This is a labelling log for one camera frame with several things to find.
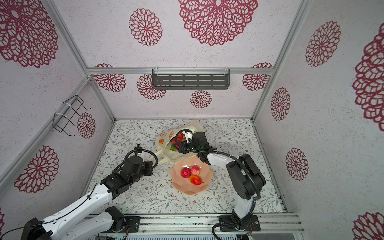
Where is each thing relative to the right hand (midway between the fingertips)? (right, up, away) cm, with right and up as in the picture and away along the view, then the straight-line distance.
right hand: (175, 142), depth 87 cm
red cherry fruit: (+2, +3, +3) cm, 5 cm away
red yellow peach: (+12, -16, 0) cm, 20 cm away
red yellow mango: (+12, -21, -2) cm, 24 cm away
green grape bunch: (-3, -5, +13) cm, 14 cm away
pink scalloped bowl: (+5, -24, -1) cm, 24 cm away
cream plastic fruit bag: (-7, -1, +5) cm, 9 cm away
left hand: (-11, -11, -6) cm, 17 cm away
